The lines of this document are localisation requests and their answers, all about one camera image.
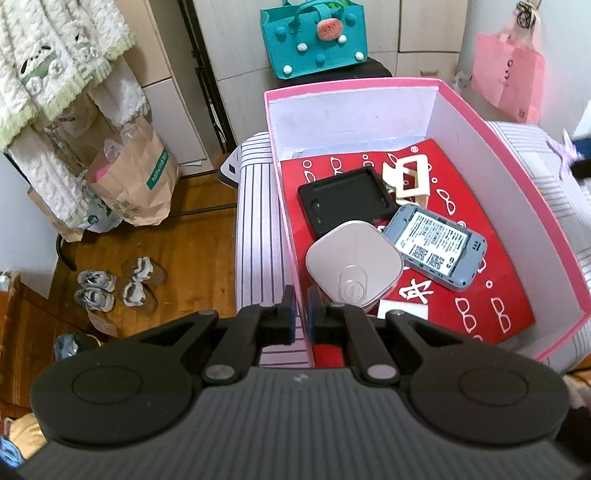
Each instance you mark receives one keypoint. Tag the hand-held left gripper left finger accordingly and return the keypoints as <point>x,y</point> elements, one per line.
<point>290,318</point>

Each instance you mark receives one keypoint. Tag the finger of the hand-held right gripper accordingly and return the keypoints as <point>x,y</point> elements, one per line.
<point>582,168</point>

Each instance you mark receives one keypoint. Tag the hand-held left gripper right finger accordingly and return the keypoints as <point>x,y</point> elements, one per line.
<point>316,321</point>

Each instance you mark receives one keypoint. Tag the purple hair clip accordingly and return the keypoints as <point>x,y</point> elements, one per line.
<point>565,150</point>

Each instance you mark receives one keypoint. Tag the white rounded square device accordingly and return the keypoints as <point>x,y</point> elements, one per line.
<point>351,249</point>

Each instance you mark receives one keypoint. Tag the black rubber case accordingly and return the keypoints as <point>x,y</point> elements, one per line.
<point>314,203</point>

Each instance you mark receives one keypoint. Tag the grey router without cover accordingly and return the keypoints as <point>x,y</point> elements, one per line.
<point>434,240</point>

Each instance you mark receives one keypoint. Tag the cream hair claw clip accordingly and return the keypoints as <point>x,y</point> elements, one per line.
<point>418,190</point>

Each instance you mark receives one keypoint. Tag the pink cardboard box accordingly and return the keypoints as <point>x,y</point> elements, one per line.
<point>351,120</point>

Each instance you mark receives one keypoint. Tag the pink tote bag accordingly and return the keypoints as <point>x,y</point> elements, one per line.
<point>508,78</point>

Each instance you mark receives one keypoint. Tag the red patterned paper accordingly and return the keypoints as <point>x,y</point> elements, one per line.
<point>461,184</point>

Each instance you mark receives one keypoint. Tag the brown slippers pair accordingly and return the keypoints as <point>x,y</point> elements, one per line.
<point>143,270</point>

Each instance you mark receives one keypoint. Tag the large brown paper bag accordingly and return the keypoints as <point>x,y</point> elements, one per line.
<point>138,184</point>

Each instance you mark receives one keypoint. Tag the black suitcase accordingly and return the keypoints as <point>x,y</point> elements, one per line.
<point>378,69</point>

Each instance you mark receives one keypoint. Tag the small brown paper bag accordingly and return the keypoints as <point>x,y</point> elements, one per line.
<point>60,217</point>

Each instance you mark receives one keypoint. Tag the wooden cabinet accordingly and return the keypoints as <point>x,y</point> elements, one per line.
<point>18,346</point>

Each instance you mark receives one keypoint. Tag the teal felt handbag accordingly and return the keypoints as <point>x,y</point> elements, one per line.
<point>286,41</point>

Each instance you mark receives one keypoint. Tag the white knitted cardigan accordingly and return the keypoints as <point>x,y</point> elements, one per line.
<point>46,46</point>

